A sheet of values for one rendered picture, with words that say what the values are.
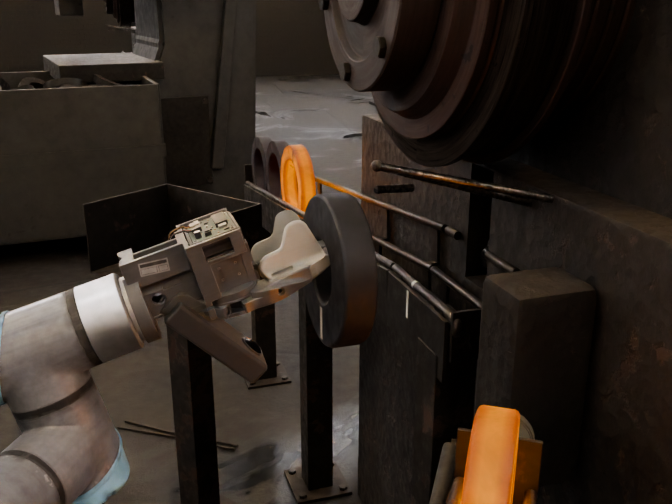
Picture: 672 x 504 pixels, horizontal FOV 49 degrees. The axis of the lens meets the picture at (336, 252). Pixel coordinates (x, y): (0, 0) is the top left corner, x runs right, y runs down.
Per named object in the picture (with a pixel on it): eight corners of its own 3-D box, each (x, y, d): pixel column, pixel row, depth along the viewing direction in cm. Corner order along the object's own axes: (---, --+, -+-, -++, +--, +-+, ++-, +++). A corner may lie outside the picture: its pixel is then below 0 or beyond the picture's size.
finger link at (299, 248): (344, 207, 69) (251, 242, 68) (359, 262, 72) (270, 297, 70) (334, 198, 72) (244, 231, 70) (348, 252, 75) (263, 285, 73)
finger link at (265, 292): (313, 272, 69) (224, 306, 67) (317, 286, 70) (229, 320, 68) (299, 255, 73) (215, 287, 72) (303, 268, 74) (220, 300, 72)
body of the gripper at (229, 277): (248, 227, 66) (116, 275, 64) (275, 308, 70) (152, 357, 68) (232, 204, 73) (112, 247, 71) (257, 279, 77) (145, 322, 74)
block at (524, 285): (544, 444, 92) (564, 261, 84) (584, 481, 85) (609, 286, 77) (467, 459, 89) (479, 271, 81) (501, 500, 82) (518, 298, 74)
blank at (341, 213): (327, 182, 81) (297, 184, 80) (380, 204, 66) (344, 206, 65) (329, 318, 84) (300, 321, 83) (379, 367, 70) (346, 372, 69)
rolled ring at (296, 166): (276, 153, 177) (289, 153, 178) (285, 230, 176) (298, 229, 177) (295, 137, 159) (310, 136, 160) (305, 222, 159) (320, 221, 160)
